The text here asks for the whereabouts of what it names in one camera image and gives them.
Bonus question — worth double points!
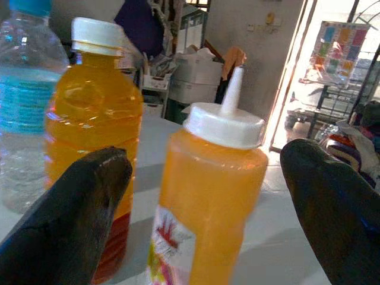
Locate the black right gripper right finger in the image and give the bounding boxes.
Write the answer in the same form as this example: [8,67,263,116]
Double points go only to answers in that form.
[280,138,380,285]

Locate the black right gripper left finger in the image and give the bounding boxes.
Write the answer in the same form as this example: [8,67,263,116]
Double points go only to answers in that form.
[0,147,134,285]

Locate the pile of folded clothes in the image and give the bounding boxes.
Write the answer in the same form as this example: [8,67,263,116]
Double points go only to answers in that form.
[322,100,380,188]

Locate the orange juice bottle white cap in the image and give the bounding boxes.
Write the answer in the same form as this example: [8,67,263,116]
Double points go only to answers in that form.
[44,17,144,285]

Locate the black metal rack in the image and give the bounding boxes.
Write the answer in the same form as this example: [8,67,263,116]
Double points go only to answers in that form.
[286,0,380,140]

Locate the orange squeeze bottle white nozzle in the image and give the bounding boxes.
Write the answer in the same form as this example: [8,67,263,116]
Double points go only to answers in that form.
[145,65,269,285]

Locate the clear water bottle blue label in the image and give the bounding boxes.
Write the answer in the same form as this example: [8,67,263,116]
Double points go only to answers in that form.
[0,0,69,214]

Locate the colourful squares poster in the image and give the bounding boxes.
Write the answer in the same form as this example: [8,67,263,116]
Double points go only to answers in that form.
[308,20,371,87]

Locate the orange cloth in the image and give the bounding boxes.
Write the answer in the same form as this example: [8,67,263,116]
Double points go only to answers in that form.
[221,46,248,81]

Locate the white printer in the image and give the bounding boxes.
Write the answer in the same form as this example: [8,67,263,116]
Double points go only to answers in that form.
[168,53,224,105]

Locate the dark purple hanging cloth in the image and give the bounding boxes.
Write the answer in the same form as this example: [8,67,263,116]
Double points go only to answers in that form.
[113,0,164,59]

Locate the white wall switch plate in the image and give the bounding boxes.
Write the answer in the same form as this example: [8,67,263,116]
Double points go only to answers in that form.
[248,23,282,34]

